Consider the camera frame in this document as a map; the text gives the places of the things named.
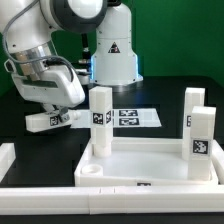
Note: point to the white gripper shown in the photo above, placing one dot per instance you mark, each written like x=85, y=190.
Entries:
x=56, y=86

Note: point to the white desk top tray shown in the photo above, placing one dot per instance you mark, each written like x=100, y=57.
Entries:
x=137, y=162

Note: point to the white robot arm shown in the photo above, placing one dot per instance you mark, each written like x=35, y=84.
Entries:
x=26, y=27

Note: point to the white marker sheet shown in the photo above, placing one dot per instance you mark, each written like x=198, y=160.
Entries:
x=124, y=118

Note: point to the white left wall block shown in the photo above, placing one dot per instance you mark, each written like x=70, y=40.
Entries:
x=7, y=157

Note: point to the white wall block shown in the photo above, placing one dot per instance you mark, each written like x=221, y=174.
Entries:
x=218, y=160
x=7, y=157

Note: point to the white obstacle wall bar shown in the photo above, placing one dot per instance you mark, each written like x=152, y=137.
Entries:
x=107, y=200

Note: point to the white right wall block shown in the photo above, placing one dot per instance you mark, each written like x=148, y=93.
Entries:
x=218, y=160

